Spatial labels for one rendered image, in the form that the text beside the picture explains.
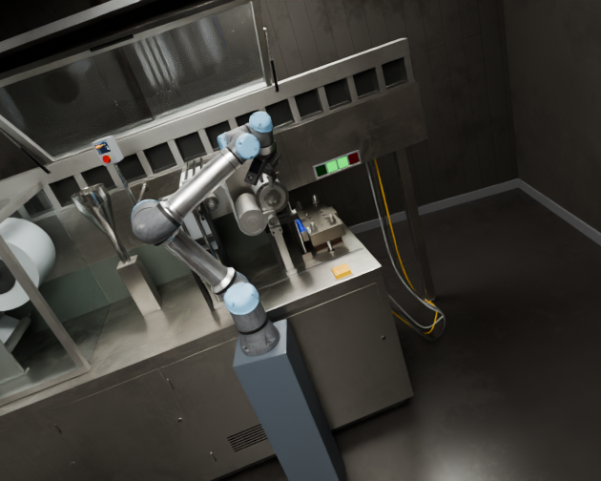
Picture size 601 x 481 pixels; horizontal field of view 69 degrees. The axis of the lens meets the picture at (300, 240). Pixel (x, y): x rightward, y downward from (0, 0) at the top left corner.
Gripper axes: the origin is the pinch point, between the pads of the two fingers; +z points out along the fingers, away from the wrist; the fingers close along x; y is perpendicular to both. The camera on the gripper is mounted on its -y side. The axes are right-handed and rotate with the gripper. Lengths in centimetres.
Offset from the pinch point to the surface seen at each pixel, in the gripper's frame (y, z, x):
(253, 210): -4.7, 17.8, 5.5
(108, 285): -59, 64, 66
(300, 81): 60, 3, 19
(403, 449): -49, 85, -100
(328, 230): 8.8, 29.1, -25.3
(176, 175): -3, 26, 53
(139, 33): 8, -44, 54
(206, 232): -25.7, 12.6, 14.1
